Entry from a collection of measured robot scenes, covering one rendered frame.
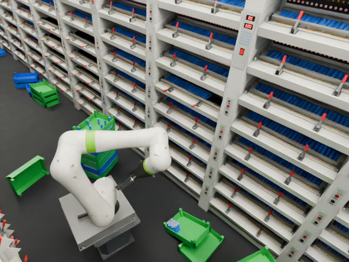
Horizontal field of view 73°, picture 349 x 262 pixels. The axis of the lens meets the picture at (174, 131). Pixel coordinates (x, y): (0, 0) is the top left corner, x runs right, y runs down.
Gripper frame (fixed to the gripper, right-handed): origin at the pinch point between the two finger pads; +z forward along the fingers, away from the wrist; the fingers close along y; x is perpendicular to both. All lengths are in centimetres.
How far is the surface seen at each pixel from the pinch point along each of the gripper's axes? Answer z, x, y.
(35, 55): 188, 201, 141
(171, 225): 28, -53, 24
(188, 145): -3, -15, 63
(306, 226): -57, -86, 37
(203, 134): -25, -12, 57
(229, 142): -40, -25, 55
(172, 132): 8, 0, 70
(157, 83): -11, 39, 70
